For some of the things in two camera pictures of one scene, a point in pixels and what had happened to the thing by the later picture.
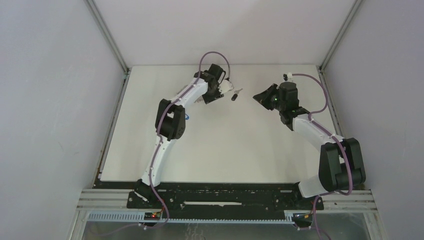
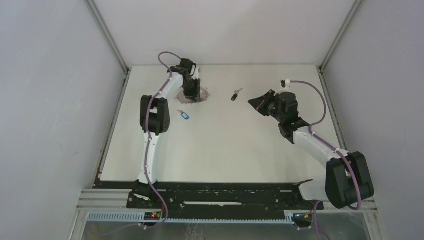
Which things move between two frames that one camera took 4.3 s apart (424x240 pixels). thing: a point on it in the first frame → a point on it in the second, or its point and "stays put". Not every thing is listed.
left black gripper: [208, 99] → [196, 93]
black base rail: [225, 200] stays put
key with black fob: [235, 96] stays put
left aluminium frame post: [113, 42] stays put
